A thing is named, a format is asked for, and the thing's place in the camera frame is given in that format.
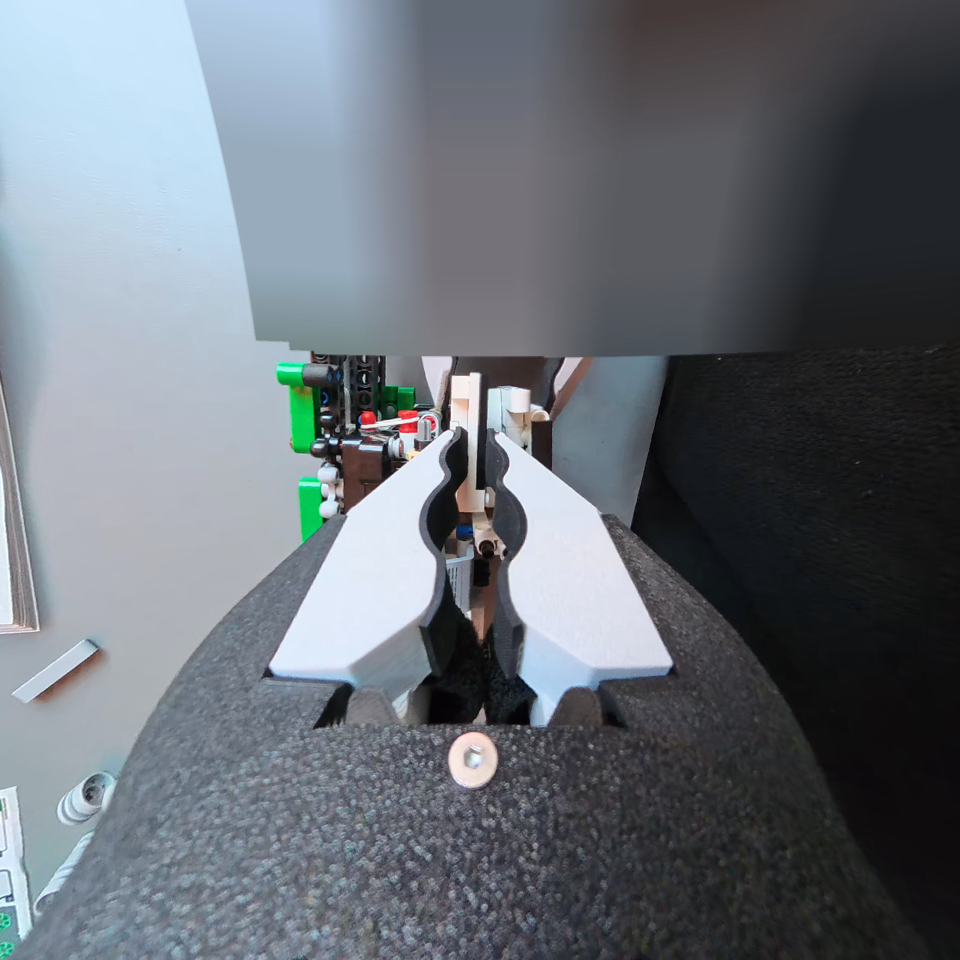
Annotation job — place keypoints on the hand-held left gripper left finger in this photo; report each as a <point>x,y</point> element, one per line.
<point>375,570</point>

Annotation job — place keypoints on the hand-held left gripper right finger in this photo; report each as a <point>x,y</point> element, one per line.
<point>577,585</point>

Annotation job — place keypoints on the lego truck model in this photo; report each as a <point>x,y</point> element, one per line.
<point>367,457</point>

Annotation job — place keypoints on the grey lego beam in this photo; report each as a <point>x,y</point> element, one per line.
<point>56,670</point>

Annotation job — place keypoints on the lego instruction booklet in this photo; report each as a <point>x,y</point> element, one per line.
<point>13,539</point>

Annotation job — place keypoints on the white cylindrical Lego connector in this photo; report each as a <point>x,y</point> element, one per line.
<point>85,796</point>

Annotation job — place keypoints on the green and white sticker sheet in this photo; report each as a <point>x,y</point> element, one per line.
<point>11,862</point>

